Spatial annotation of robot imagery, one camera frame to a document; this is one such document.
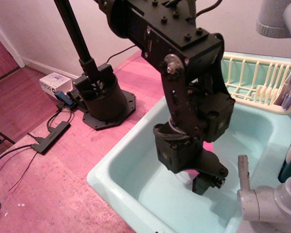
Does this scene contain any teal toy sink basin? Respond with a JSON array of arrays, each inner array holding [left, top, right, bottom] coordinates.
[[86, 50, 291, 233]]

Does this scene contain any black usb hub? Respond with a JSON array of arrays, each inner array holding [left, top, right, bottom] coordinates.
[[27, 121, 71, 155]]

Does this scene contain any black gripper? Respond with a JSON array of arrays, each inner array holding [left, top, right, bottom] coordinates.
[[153, 123, 228, 195]]

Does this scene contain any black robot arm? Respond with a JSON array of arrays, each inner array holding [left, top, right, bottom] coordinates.
[[98, 0, 235, 195]]

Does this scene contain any pink plastic cup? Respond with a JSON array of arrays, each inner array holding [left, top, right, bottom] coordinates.
[[175, 142, 214, 184]]

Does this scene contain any black cable on table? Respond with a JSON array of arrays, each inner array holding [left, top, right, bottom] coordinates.
[[0, 144, 39, 192]]

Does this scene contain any white cardboard box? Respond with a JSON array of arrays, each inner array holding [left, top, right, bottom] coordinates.
[[39, 72, 73, 98]]

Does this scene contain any blue clamp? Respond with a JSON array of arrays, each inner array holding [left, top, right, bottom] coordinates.
[[54, 91, 76, 108]]

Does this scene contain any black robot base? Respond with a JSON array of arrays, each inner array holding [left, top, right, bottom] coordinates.
[[67, 63, 136, 131]]

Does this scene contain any cream dish drying rack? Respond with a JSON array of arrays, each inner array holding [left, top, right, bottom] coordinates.
[[221, 52, 291, 115]]

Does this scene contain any grey toy faucet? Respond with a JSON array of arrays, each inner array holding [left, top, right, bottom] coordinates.
[[237, 155, 291, 233]]

